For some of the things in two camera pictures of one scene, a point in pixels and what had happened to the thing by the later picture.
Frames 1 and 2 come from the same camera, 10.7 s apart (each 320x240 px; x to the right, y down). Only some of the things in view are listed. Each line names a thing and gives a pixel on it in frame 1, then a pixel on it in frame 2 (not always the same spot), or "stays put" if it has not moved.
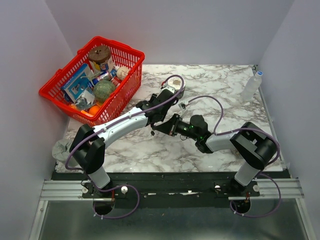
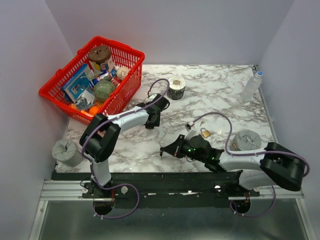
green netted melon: (103, 90) stays put
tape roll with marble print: (176, 82) stays put
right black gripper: (169, 127) -> (174, 148)
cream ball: (122, 72) stays put
